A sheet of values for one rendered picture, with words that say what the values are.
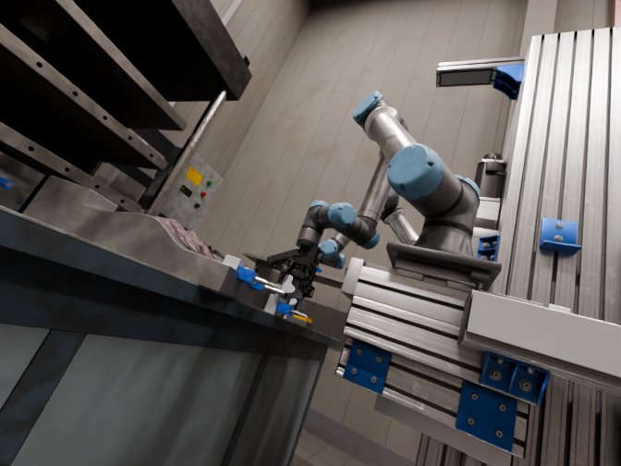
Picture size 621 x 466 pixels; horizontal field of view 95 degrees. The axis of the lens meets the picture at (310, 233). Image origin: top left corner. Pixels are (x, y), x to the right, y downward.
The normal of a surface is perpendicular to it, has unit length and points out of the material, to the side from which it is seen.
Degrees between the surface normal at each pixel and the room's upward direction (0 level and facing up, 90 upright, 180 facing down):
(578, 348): 90
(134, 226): 90
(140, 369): 90
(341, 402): 90
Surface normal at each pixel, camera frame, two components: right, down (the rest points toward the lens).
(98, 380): 0.88, 0.19
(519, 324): -0.35, -0.42
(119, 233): -0.05, -0.34
